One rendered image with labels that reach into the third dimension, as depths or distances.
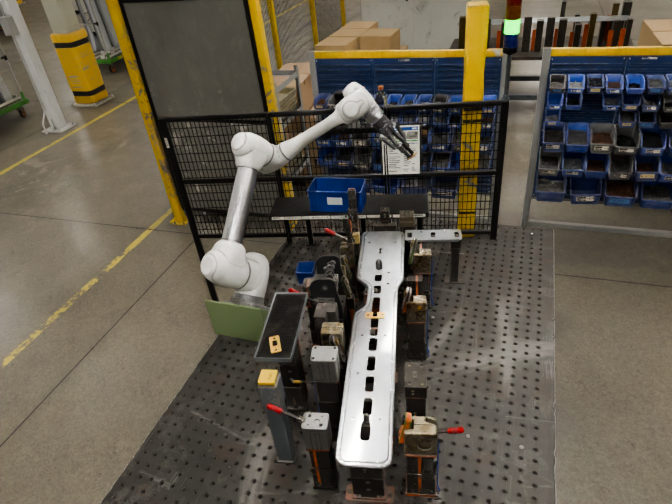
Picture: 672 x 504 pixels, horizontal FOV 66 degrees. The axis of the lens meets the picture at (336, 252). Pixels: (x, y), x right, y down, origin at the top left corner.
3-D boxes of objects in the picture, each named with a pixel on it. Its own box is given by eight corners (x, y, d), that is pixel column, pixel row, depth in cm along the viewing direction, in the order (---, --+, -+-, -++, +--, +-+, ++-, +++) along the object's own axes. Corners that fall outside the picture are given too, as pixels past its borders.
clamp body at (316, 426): (339, 494, 191) (329, 433, 171) (309, 492, 193) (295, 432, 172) (342, 470, 199) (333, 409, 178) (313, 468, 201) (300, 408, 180)
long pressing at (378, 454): (400, 470, 166) (400, 467, 165) (330, 466, 169) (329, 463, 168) (404, 231, 277) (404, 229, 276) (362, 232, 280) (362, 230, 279)
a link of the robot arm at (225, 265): (247, 291, 253) (214, 284, 236) (224, 287, 263) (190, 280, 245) (279, 141, 264) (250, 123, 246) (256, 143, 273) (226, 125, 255)
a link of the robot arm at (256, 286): (271, 299, 268) (279, 258, 271) (247, 294, 253) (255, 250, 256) (248, 296, 277) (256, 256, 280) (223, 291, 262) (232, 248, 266)
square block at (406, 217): (414, 271, 295) (414, 217, 275) (400, 271, 296) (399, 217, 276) (414, 263, 302) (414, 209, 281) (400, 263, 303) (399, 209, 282)
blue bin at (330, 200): (362, 213, 289) (360, 192, 281) (309, 211, 296) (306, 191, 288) (367, 198, 302) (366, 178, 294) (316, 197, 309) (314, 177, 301)
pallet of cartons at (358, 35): (384, 135, 632) (380, 45, 573) (323, 132, 660) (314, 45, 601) (410, 101, 722) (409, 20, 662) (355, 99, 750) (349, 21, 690)
